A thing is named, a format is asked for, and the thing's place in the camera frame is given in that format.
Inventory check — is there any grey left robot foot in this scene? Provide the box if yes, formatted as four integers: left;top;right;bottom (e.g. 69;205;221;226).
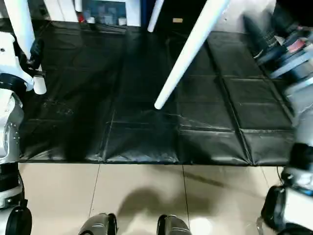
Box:
78;212;118;235

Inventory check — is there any black work mat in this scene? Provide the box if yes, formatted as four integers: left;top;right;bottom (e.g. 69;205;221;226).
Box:
18;21;297;167

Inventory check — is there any white plastic table leg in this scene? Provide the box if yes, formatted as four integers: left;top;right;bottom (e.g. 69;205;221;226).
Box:
147;0;165;33
4;0;47;95
154;0;231;110

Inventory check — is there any white glass door cabinet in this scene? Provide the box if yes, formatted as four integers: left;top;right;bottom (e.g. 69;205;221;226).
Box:
41;0;143;27

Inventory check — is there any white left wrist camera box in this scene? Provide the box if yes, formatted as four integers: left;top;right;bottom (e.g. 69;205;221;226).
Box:
0;33;34;92

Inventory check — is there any black box with gold label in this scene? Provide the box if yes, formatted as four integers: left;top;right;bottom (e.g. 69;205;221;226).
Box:
140;0;204;33

